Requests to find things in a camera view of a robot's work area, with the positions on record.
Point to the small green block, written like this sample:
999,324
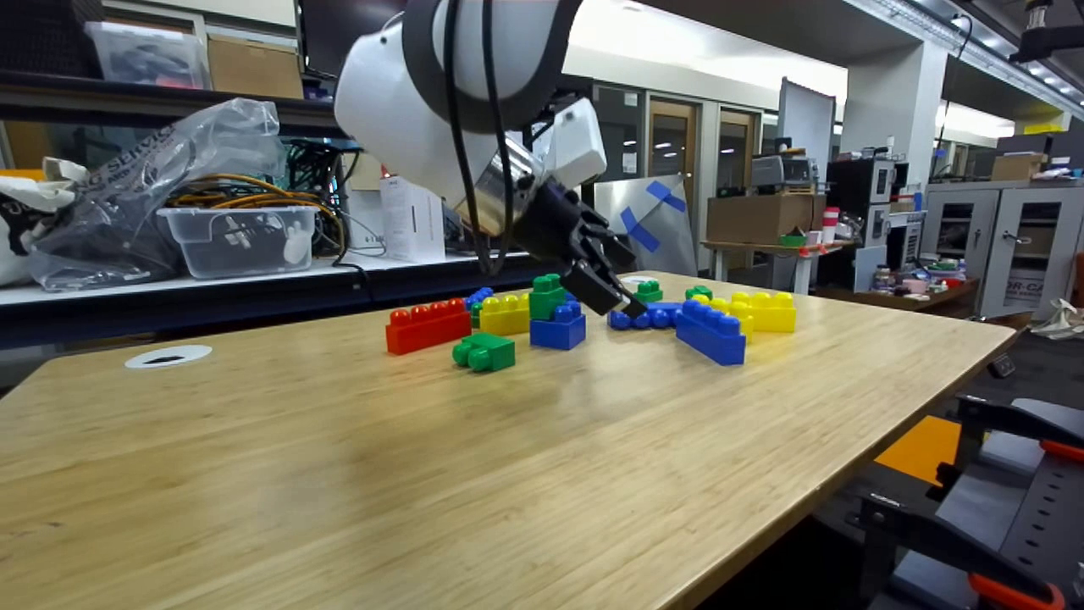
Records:
486,356

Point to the grey and black equipment cart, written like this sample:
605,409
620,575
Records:
1016,509

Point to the blue wide eight-stud block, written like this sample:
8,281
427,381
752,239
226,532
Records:
656,316

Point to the orange floor mat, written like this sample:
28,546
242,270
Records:
918,451

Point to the yellow four-stud block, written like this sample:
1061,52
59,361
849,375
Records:
777,314
732,306

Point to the yellow building block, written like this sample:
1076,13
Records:
505,316

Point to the green building block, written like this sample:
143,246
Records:
647,292
700,292

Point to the black monitor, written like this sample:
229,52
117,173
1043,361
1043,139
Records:
325,34

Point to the blue two-stud block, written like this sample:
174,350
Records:
561,331

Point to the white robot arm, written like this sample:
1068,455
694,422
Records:
394,103

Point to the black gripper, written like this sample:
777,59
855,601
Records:
569,225

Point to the grey cabinet with doors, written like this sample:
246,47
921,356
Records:
1011,254

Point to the green two-stud block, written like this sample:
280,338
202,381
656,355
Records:
548,297

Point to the blue tape strip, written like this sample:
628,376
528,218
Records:
664,199
638,230

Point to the red building block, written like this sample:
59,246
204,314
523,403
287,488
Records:
427,328

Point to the white workbench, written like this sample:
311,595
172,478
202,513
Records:
282,276

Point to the yellow box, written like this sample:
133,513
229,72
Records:
1043,123

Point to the clear plastic storage bin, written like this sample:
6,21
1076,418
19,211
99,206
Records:
238,243

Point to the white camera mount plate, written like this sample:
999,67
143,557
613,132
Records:
573,139

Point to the brown cardboard box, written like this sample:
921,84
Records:
766,222
255,69
1016,168

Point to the black wall shelf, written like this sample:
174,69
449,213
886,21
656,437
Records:
112,103

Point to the clear plastic bag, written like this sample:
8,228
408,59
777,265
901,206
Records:
138,180

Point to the blue narrow four-stud block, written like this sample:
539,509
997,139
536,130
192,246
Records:
713,334
478,297

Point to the clear plastic tub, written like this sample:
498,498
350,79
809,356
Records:
146,56

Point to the white round table grommet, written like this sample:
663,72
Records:
192,356

